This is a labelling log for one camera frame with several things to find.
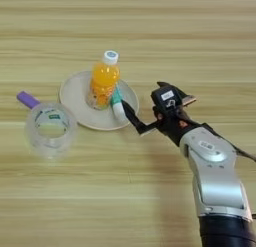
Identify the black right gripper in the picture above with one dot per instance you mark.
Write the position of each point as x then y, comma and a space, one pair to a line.
173, 124

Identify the teal tube white cap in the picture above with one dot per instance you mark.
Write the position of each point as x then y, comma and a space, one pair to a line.
119, 111

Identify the clear tape roll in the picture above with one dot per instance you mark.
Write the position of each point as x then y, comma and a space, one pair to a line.
31, 137

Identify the purple rectangular block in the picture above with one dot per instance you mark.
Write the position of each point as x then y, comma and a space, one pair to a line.
26, 98

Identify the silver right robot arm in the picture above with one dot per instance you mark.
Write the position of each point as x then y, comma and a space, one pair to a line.
216, 191

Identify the black box white label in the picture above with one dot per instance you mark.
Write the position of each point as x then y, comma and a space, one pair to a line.
166, 97

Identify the orange juice bottle white cap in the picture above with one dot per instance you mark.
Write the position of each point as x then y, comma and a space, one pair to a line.
105, 76

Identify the beige round plate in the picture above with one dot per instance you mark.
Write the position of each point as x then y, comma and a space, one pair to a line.
75, 97

